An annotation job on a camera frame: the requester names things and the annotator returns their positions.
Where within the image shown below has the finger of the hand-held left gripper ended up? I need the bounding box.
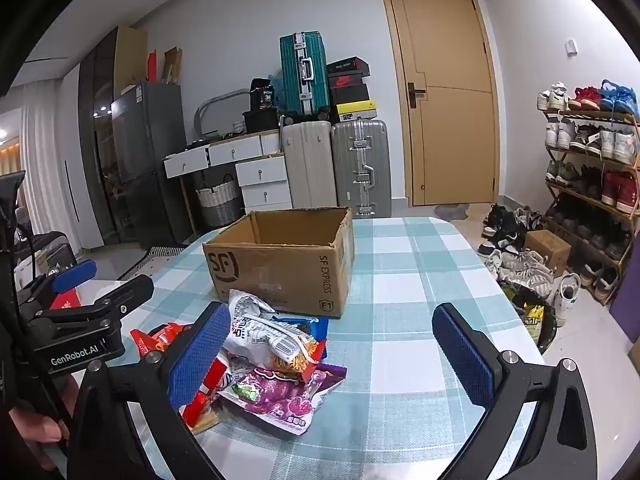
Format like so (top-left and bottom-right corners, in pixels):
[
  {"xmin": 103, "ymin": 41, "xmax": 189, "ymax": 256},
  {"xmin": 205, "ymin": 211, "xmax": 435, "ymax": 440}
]
[
  {"xmin": 29, "ymin": 274, "xmax": 155, "ymax": 330},
  {"xmin": 16, "ymin": 258, "xmax": 97, "ymax": 307}
]

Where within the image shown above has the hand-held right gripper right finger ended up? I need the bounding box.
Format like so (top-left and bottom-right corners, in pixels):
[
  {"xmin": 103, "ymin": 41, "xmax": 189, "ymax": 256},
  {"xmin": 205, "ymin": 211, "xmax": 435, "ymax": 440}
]
[{"xmin": 431, "ymin": 302, "xmax": 599, "ymax": 480}]

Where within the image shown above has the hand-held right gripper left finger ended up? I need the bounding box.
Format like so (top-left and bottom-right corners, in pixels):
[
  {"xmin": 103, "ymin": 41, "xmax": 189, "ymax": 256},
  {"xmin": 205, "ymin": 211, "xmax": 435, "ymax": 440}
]
[{"xmin": 67, "ymin": 302, "xmax": 233, "ymax": 480}]

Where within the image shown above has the silver noodle snack packet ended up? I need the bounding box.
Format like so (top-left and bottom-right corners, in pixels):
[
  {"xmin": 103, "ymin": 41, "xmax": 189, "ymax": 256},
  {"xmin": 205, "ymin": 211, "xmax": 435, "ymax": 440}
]
[{"xmin": 220, "ymin": 289, "xmax": 328, "ymax": 381}]

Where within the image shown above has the purple grape candy packet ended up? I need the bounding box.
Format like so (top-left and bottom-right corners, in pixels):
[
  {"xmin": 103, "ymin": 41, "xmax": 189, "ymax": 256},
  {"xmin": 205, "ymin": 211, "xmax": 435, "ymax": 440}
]
[{"xmin": 220, "ymin": 360, "xmax": 348, "ymax": 437}]

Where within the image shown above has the brown cardboard box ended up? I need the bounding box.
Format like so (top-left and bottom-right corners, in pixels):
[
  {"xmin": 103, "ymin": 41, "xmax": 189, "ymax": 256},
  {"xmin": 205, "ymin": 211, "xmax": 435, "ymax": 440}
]
[{"xmin": 202, "ymin": 206, "xmax": 356, "ymax": 319}]

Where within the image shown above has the blue cookie packet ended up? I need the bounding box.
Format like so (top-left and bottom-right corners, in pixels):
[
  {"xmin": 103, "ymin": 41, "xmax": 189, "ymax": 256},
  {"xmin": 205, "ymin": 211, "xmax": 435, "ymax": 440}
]
[{"xmin": 272, "ymin": 315, "xmax": 329, "ymax": 361}]

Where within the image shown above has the person's left hand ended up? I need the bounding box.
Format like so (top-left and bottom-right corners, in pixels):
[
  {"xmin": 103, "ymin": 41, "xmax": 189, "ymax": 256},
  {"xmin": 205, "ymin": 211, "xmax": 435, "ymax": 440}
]
[{"xmin": 7, "ymin": 404, "xmax": 72, "ymax": 444}]

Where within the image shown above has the red paper bag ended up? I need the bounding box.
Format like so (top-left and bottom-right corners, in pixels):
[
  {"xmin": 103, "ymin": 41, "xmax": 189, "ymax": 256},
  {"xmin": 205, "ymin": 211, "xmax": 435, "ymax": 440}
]
[{"xmin": 50, "ymin": 287, "xmax": 82, "ymax": 311}]

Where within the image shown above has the patterned rug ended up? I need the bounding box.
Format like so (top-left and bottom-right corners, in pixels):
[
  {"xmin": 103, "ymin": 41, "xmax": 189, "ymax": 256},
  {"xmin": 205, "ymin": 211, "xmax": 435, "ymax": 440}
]
[{"xmin": 117, "ymin": 244, "xmax": 187, "ymax": 281}]

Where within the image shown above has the black trash bin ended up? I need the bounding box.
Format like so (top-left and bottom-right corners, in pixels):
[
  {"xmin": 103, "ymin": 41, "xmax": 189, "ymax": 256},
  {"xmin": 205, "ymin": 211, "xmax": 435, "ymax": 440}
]
[{"xmin": 500, "ymin": 280, "xmax": 558, "ymax": 353}]

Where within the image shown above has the teal checked tablecloth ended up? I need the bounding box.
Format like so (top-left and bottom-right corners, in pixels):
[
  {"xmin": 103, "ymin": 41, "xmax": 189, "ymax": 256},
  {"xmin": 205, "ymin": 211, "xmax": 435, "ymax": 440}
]
[{"xmin": 112, "ymin": 216, "xmax": 549, "ymax": 480}]

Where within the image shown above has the pile of floor shoes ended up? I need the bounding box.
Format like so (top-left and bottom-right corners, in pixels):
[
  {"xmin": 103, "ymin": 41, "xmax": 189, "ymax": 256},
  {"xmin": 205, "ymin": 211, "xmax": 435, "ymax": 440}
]
[{"xmin": 477, "ymin": 203, "xmax": 582, "ymax": 328}]

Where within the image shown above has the dark tall cabinet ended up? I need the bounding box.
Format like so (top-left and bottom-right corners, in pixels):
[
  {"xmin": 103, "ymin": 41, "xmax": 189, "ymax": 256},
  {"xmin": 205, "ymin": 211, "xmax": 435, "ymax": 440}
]
[{"xmin": 77, "ymin": 27, "xmax": 121, "ymax": 250}]

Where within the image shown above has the woven laundry basket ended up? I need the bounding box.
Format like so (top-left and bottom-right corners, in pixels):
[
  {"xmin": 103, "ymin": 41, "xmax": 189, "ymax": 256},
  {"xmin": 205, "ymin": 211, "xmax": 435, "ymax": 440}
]
[{"xmin": 195, "ymin": 175, "xmax": 245, "ymax": 228}]

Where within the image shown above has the small cardboard box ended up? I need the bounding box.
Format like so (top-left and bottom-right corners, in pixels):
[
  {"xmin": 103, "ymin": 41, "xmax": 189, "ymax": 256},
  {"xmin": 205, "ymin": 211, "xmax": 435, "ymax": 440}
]
[{"xmin": 522, "ymin": 230, "xmax": 572, "ymax": 278}]

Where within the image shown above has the grey door mat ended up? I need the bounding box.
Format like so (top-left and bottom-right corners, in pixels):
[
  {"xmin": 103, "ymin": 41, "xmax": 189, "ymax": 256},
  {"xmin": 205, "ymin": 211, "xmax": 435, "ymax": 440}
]
[{"xmin": 434, "ymin": 202, "xmax": 471, "ymax": 221}]

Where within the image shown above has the dark refrigerator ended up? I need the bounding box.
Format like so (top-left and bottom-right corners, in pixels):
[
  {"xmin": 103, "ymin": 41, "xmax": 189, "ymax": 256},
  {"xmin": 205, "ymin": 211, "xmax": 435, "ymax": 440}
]
[{"xmin": 110, "ymin": 81, "xmax": 194, "ymax": 251}]

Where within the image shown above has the white drawer cabinet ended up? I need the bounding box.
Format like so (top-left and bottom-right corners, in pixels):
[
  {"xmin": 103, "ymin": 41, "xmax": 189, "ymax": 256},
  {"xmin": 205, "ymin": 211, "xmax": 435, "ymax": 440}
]
[{"xmin": 164, "ymin": 130, "xmax": 293, "ymax": 216}]

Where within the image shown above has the silver suitcase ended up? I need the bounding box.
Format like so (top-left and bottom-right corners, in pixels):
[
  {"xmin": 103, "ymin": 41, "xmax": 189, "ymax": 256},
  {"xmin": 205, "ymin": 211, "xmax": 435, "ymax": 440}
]
[{"xmin": 331, "ymin": 119, "xmax": 392, "ymax": 219}]

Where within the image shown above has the beige suitcase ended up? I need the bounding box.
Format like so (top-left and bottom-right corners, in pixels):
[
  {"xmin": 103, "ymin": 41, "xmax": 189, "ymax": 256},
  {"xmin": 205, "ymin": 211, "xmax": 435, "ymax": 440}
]
[{"xmin": 281, "ymin": 120, "xmax": 335, "ymax": 211}]

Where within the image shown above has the black storage box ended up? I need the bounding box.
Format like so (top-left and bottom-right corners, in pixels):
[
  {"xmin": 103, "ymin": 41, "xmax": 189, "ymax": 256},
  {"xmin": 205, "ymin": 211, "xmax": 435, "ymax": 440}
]
[{"xmin": 242, "ymin": 109, "xmax": 281, "ymax": 133}]

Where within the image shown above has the tan wooden door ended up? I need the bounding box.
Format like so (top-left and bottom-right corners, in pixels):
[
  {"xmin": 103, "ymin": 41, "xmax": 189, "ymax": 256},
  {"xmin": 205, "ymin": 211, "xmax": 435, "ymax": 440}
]
[{"xmin": 378, "ymin": 0, "xmax": 501, "ymax": 207}]

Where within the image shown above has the tan cardboard carton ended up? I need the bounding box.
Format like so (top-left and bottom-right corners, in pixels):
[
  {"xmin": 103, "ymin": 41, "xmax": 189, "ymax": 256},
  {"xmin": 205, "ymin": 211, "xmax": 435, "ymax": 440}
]
[{"xmin": 114, "ymin": 25, "xmax": 149, "ymax": 96}]

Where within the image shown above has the brown cardboard sheet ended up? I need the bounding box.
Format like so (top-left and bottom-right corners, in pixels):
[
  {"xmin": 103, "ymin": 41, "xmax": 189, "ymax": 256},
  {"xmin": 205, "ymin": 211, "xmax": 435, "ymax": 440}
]
[{"xmin": 162, "ymin": 46, "xmax": 183, "ymax": 85}]

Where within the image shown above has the black bag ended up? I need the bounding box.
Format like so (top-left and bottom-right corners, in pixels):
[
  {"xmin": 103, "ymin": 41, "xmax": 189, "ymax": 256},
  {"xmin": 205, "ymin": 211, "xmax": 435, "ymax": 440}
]
[{"xmin": 249, "ymin": 78, "xmax": 279, "ymax": 111}]

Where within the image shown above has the shoe rack with shoes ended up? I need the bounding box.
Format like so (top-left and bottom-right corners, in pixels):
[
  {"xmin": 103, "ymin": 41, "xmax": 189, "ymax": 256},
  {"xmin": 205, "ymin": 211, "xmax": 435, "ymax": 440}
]
[{"xmin": 537, "ymin": 79, "xmax": 640, "ymax": 301}]

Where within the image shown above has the yellow black shoe box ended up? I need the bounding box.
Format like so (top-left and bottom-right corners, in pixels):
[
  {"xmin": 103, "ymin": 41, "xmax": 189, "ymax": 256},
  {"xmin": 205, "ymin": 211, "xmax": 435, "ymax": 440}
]
[{"xmin": 335, "ymin": 100, "xmax": 375, "ymax": 123}]

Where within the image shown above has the wooden shoe rack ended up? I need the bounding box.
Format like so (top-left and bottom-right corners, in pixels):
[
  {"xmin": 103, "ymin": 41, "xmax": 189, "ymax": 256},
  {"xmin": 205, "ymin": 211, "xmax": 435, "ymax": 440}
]
[{"xmin": 542, "ymin": 107, "xmax": 640, "ymax": 306}]

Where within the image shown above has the teal suitcase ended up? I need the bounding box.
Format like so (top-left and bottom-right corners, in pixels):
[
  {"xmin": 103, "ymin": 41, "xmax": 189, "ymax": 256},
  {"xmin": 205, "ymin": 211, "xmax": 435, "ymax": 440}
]
[{"xmin": 279, "ymin": 31, "xmax": 331, "ymax": 119}]

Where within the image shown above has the tall black shoe box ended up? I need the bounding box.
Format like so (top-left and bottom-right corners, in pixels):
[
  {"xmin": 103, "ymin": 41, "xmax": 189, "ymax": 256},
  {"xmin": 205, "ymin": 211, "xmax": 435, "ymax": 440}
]
[{"xmin": 331, "ymin": 84, "xmax": 371, "ymax": 107}]

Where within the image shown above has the flat black shoe box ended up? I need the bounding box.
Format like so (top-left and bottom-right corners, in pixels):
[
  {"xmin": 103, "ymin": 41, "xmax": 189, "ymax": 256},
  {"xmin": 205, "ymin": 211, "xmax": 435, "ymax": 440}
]
[{"xmin": 327, "ymin": 56, "xmax": 371, "ymax": 77}]

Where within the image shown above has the grey folding chair frame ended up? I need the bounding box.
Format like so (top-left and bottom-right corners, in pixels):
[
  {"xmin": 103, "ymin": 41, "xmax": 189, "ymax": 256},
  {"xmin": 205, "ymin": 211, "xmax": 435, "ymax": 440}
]
[{"xmin": 194, "ymin": 91, "xmax": 251, "ymax": 138}]

